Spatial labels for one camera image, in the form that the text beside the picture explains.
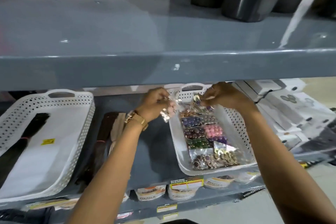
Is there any person's left hand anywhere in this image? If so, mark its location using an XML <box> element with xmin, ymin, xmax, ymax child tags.
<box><xmin>136</xmin><ymin>87</ymin><xmax>171</xmax><ymax>123</ymax></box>

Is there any person's right hand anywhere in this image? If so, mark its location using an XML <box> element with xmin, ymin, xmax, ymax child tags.
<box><xmin>203</xmin><ymin>82</ymin><xmax>257</xmax><ymax>112</ymax></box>

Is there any clear packet of gold beads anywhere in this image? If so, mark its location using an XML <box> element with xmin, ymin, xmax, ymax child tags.
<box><xmin>192</xmin><ymin>93</ymin><xmax>216</xmax><ymax>112</ymax></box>

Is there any clear packet of pink beads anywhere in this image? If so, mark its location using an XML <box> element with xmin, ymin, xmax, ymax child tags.
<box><xmin>160</xmin><ymin>94</ymin><xmax>182</xmax><ymax>123</ymax></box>

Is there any person's right forearm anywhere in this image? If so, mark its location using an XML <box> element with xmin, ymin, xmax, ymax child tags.
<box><xmin>236</xmin><ymin>103</ymin><xmax>336</xmax><ymax>224</ymax></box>

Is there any person's left forearm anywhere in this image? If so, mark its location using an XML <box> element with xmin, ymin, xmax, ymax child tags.
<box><xmin>67</xmin><ymin>117</ymin><xmax>147</xmax><ymax>224</ymax></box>

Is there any gold wristwatch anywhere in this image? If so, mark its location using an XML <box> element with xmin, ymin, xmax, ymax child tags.
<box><xmin>124</xmin><ymin>110</ymin><xmax>149</xmax><ymax>131</ymax></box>

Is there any white perforated basket with beads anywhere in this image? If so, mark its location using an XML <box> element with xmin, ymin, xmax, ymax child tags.
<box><xmin>168</xmin><ymin>83</ymin><xmax>259</xmax><ymax>176</ymax></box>

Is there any pile of colourful bead packets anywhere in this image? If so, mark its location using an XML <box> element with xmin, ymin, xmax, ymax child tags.
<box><xmin>180</xmin><ymin>106</ymin><xmax>241</xmax><ymax>171</ymax></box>

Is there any beige hair bundle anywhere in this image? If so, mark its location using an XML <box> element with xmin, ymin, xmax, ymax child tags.
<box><xmin>108</xmin><ymin>113</ymin><xmax>127</xmax><ymax>154</ymax></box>

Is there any grey metal shelf rack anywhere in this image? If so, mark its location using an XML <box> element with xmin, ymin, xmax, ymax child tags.
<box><xmin>0</xmin><ymin>0</ymin><xmax>336</xmax><ymax>224</ymax></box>

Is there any dark brown hair bundle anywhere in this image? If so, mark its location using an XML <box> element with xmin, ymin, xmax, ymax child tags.
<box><xmin>76</xmin><ymin>111</ymin><xmax>124</xmax><ymax>185</ymax></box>

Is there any stack of white boxes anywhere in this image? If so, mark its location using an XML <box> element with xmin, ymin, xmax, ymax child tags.
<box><xmin>232</xmin><ymin>79</ymin><xmax>336</xmax><ymax>151</ymax></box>

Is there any white perforated basket with hair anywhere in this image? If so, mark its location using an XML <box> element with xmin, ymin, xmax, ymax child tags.
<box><xmin>0</xmin><ymin>89</ymin><xmax>96</xmax><ymax>203</ymax></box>

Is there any black hair bundle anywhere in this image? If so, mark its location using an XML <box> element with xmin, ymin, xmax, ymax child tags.
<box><xmin>0</xmin><ymin>113</ymin><xmax>50</xmax><ymax>181</ymax></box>

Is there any white paper basket liner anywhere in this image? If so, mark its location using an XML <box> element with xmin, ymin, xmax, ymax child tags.
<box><xmin>0</xmin><ymin>117</ymin><xmax>79</xmax><ymax>195</ymax></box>

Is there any black spiral cord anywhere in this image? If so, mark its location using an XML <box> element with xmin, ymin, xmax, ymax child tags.
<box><xmin>240</xmin><ymin>188</ymin><xmax>266</xmax><ymax>201</ymax></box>

